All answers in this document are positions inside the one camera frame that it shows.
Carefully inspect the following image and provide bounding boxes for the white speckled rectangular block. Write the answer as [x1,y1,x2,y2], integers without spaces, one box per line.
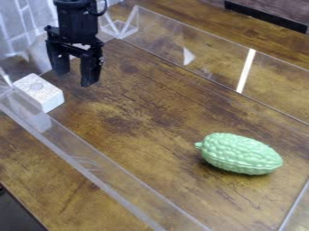
[13,73,66,113]

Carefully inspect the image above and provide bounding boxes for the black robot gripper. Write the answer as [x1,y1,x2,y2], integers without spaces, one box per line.
[44,0,106,87]

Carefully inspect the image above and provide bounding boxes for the green bumpy bitter gourd toy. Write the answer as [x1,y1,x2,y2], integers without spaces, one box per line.
[194,133,284,175]

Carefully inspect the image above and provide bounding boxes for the clear acrylic tray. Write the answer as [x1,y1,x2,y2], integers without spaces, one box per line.
[0,0,309,231]

